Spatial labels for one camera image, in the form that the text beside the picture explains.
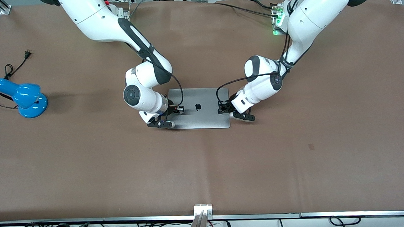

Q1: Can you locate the grey silver laptop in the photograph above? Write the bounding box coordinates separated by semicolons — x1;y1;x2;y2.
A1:
166;86;231;131

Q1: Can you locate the black looped cable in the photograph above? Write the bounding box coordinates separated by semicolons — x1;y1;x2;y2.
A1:
329;215;361;226

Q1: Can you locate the black lamp power cable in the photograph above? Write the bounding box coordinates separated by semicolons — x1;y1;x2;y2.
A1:
0;49;35;111

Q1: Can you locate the aluminium camera mount pole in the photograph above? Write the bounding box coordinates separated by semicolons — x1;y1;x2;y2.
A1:
184;203;214;227

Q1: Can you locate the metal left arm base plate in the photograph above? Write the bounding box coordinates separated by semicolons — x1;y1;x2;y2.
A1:
270;1;289;36

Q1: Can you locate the thin black base cable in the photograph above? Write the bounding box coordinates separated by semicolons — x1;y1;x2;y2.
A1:
248;0;275;10

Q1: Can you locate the aluminium table edge rail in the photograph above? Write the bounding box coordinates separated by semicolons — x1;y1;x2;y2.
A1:
0;203;404;227

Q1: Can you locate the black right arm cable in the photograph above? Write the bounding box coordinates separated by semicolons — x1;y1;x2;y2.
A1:
126;39;185;109

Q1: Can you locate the thick braided black cable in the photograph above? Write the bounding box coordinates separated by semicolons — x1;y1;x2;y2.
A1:
215;0;280;23

